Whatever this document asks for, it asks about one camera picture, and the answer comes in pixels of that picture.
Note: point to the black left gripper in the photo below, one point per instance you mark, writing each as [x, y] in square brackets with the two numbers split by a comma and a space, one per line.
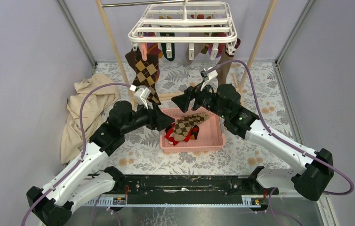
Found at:
[157, 120]

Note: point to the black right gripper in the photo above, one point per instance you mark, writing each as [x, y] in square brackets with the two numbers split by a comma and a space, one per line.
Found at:
[182, 100]

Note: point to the beige green argyle sock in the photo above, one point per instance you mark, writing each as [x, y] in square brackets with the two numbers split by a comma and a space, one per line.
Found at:
[184, 124]

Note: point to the black red yellow argyle sock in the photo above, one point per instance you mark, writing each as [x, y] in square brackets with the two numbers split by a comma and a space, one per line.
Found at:
[195, 132]

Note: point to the dark brown tan argyle sock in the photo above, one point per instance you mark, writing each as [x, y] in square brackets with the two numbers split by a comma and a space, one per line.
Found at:
[147, 72]

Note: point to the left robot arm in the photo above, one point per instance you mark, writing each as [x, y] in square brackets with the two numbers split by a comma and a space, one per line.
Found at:
[55, 202]

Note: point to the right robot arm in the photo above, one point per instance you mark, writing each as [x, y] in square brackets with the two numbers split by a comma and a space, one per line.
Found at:
[308, 174]

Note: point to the white clip hanger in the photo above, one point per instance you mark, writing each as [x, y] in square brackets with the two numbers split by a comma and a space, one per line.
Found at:
[174, 17]

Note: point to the taupe sock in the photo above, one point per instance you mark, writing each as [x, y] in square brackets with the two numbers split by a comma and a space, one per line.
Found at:
[223, 71]

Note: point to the pink plastic basket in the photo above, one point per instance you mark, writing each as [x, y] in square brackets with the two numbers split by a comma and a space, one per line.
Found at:
[211, 136]

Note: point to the floral patterned mat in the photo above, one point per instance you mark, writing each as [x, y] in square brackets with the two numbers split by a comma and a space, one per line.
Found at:
[141, 152]

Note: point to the beige cloth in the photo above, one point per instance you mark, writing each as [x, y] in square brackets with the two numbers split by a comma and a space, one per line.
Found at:
[72, 139]

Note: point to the purple striped sock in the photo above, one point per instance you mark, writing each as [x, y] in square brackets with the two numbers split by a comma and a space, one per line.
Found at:
[153, 48]

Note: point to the metal hanging rod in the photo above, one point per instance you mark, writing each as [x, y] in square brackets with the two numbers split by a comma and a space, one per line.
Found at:
[153, 2]

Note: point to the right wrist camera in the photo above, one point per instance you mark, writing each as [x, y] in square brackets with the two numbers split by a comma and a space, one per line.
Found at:
[208, 75]

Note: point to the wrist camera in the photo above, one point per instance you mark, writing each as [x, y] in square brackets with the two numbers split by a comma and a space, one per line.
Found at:
[208, 75]
[141, 94]

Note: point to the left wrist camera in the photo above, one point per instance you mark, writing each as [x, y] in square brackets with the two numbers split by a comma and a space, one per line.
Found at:
[141, 94]

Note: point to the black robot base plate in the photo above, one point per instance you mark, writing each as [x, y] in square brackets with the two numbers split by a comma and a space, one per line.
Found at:
[174, 190]

